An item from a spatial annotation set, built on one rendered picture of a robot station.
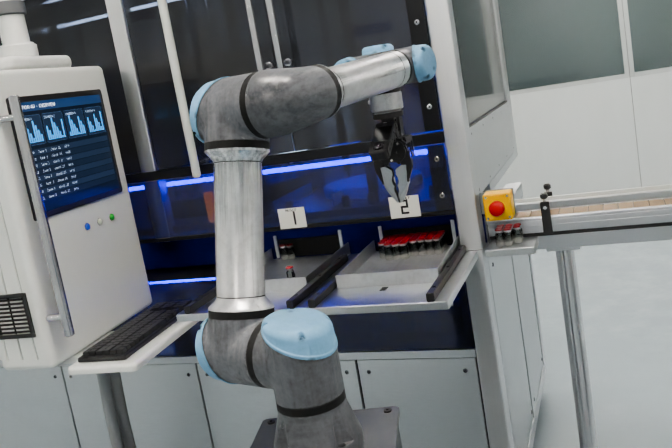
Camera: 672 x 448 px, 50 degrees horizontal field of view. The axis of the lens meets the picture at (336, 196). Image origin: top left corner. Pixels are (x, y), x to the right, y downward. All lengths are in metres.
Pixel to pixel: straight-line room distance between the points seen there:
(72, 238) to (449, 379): 1.11
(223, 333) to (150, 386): 1.33
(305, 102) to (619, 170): 5.51
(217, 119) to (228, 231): 0.19
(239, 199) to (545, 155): 5.45
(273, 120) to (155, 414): 1.59
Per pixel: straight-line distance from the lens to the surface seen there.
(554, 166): 6.59
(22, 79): 2.01
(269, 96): 1.20
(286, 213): 2.12
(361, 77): 1.33
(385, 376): 2.18
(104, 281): 2.16
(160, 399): 2.58
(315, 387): 1.19
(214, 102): 1.27
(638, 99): 6.51
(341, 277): 1.82
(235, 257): 1.26
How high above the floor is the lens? 1.38
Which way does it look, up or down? 9 degrees down
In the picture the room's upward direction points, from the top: 10 degrees counter-clockwise
